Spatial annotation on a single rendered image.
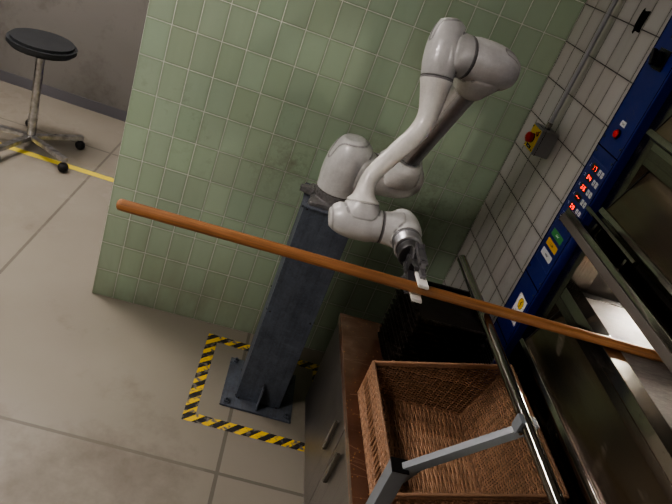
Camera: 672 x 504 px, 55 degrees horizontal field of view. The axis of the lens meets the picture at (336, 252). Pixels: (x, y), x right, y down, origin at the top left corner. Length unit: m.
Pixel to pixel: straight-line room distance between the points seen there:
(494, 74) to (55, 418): 1.99
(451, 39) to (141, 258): 1.82
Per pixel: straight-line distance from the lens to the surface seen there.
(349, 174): 2.36
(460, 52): 2.03
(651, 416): 1.83
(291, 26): 2.69
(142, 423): 2.76
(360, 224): 1.94
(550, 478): 1.43
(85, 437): 2.68
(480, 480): 2.24
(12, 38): 4.24
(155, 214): 1.65
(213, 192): 2.94
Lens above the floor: 2.00
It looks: 28 degrees down
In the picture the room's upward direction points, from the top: 22 degrees clockwise
